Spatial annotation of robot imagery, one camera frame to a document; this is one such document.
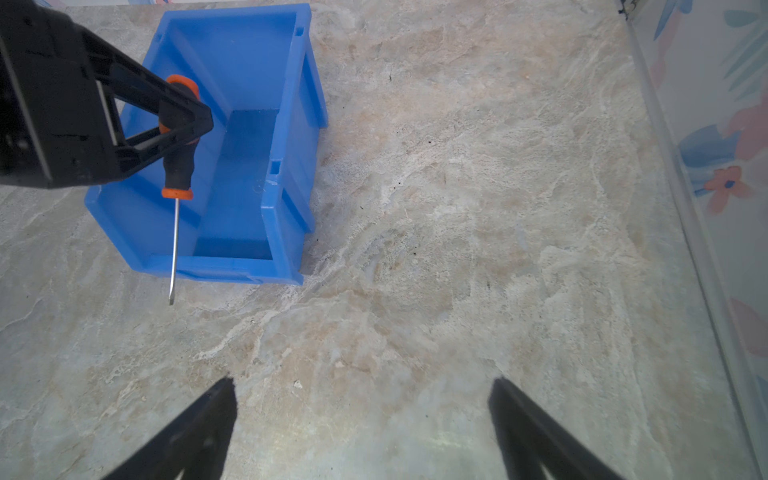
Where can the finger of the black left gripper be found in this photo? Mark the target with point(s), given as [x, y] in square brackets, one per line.
[119, 78]

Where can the blue plastic bin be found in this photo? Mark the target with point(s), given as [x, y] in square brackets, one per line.
[254, 171]

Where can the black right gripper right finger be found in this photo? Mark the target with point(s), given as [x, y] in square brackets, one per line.
[535, 446]

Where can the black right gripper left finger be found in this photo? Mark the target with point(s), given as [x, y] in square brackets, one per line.
[194, 445]

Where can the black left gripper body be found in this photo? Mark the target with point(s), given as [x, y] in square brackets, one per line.
[54, 130]

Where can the orange and black screwdriver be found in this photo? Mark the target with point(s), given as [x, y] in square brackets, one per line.
[179, 167]

